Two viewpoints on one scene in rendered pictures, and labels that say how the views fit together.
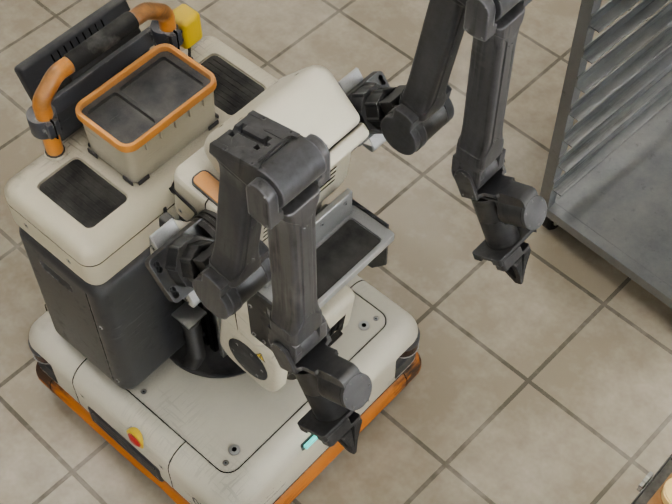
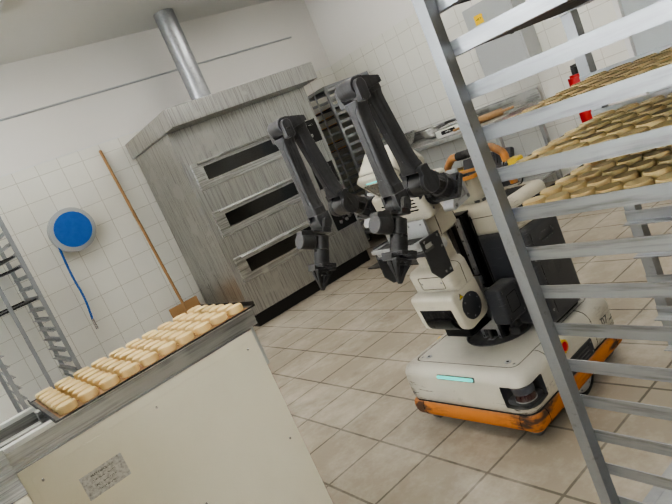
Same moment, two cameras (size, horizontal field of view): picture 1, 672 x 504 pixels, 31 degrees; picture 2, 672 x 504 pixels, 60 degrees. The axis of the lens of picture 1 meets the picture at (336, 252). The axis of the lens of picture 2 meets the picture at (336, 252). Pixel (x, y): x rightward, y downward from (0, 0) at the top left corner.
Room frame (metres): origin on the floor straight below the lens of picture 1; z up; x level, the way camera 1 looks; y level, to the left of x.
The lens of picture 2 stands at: (1.40, -2.07, 1.25)
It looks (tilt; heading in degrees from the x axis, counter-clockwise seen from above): 10 degrees down; 102
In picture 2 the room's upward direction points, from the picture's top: 23 degrees counter-clockwise
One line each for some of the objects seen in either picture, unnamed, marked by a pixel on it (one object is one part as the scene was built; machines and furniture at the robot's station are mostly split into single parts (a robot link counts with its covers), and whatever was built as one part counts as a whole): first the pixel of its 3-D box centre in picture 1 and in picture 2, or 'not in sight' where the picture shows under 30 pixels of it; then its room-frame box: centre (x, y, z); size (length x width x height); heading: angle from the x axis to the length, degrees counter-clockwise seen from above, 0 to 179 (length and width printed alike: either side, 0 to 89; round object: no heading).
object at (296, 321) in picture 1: (293, 264); (300, 177); (0.92, 0.06, 1.18); 0.11 x 0.06 x 0.43; 137
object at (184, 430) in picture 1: (226, 350); (509, 354); (1.39, 0.25, 0.16); 0.67 x 0.64 x 0.25; 47
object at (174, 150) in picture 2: not in sight; (260, 200); (-0.31, 3.47, 1.00); 1.56 x 1.20 x 2.01; 45
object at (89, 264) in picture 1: (176, 214); (486, 252); (1.46, 0.32, 0.59); 0.55 x 0.34 x 0.83; 137
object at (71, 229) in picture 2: not in sight; (89, 265); (-1.83, 2.73, 1.10); 0.41 x 0.15 x 1.10; 45
